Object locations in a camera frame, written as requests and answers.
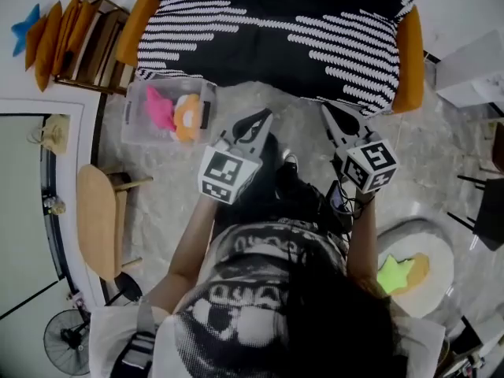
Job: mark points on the dark wooden shelf rack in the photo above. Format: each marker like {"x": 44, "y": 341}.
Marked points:
{"x": 106, "y": 41}

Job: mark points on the clear plastic storage bin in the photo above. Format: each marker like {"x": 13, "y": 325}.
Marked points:
{"x": 134, "y": 124}

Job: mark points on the black handheld device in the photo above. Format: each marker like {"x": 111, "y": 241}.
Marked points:
{"x": 336, "y": 199}

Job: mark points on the person's white black sneaker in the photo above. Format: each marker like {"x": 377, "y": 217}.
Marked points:
{"x": 290, "y": 161}

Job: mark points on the orange round plush pillow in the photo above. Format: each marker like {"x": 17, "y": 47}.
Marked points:
{"x": 419, "y": 268}

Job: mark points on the person's right forearm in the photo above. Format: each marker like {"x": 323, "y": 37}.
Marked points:
{"x": 362, "y": 242}

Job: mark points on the white framed glass door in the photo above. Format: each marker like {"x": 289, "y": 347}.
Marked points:
{"x": 23, "y": 211}

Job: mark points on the black chair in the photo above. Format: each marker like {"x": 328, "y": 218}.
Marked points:
{"x": 490, "y": 211}

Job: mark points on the pink star plush pillow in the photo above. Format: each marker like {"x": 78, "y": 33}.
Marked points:
{"x": 159, "y": 108}

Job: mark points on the green star plush pillow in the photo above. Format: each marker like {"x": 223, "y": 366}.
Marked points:
{"x": 393, "y": 274}

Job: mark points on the orange flower plush pillow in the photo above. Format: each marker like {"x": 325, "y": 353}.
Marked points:
{"x": 187, "y": 132}

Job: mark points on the black standing fan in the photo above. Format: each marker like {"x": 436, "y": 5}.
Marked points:
{"x": 67, "y": 341}

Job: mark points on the person's left forearm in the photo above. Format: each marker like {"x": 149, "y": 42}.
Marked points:
{"x": 189, "y": 250}

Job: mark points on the wooden chair dark seat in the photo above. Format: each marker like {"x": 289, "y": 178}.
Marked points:
{"x": 499, "y": 148}

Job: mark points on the beige tote bag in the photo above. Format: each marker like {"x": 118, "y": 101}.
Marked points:
{"x": 53, "y": 134}

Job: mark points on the person's black white printed shirt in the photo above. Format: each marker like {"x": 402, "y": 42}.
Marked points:
{"x": 244, "y": 290}

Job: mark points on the grey round pouf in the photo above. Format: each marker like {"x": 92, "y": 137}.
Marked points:
{"x": 437, "y": 274}

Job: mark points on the person's black trousers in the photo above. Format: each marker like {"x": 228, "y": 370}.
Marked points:
{"x": 252, "y": 195}

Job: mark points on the blue star plush pillow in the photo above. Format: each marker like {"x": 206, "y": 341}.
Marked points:
{"x": 23, "y": 34}

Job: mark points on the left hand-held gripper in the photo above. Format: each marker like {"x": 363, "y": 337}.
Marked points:
{"x": 228, "y": 171}

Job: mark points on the light wooden oval stool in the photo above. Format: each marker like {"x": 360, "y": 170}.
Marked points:
{"x": 96, "y": 223}

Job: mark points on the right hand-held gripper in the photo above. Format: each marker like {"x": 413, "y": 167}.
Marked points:
{"x": 372, "y": 164}

